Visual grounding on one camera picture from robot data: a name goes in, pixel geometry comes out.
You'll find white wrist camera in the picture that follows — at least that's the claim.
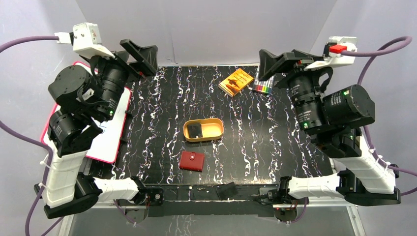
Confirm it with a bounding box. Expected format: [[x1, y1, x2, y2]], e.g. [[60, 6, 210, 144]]
[[54, 22, 115, 59], [303, 36, 357, 71]]

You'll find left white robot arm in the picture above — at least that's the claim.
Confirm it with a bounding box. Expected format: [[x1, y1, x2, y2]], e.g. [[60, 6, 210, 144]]
[[37, 39, 158, 219]]

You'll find orange book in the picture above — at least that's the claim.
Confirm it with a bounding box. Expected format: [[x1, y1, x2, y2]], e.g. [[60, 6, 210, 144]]
[[218, 68, 254, 97]]

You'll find red card holder wallet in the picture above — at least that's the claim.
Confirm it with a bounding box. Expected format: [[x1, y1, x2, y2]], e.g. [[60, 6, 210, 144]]
[[179, 151, 205, 172]]

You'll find pack of coloured markers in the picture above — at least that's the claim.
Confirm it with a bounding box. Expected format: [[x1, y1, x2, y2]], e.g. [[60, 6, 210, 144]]
[[252, 72, 274, 95]]

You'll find pink framed whiteboard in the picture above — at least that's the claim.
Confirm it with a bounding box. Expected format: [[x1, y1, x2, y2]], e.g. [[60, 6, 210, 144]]
[[41, 62, 131, 163]]

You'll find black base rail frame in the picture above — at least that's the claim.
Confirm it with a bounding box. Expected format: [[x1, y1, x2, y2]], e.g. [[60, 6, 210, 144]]
[[65, 184, 357, 225]]

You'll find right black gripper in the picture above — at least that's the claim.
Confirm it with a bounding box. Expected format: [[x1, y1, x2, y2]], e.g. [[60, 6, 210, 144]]
[[253, 49, 328, 132]]

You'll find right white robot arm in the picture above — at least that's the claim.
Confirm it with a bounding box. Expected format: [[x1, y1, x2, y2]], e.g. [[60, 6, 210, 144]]
[[258, 49, 401, 207]]

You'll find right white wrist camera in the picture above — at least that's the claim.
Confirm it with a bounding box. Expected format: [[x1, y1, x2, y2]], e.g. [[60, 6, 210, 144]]
[[303, 36, 357, 71]]

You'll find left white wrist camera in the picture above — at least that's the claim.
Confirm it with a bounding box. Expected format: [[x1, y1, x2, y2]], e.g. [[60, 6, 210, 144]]
[[54, 22, 115, 59]]

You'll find stack of black credit cards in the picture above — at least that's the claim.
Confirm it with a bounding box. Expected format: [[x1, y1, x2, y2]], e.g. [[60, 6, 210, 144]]
[[187, 122, 203, 139]]

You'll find orange oval tray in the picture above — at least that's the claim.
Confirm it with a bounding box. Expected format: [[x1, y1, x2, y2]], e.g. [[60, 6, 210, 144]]
[[183, 118, 224, 143]]

